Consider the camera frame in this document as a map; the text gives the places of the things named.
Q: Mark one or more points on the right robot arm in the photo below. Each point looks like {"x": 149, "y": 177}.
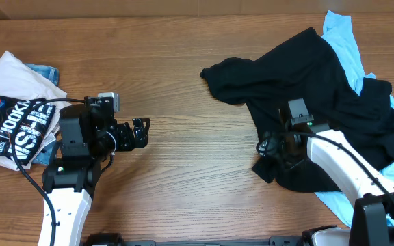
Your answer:
{"x": 370, "y": 193}

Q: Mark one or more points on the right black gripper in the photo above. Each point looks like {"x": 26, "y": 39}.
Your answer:
{"x": 269, "y": 148}

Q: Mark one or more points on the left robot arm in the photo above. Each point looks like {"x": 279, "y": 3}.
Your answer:
{"x": 90, "y": 135}

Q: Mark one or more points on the folded white garment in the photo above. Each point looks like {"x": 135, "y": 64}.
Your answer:
{"x": 19, "y": 81}

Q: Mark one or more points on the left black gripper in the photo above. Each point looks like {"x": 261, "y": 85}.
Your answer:
{"x": 128, "y": 142}

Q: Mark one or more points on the black printed folded t-shirt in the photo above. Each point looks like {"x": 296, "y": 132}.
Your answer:
{"x": 31, "y": 131}

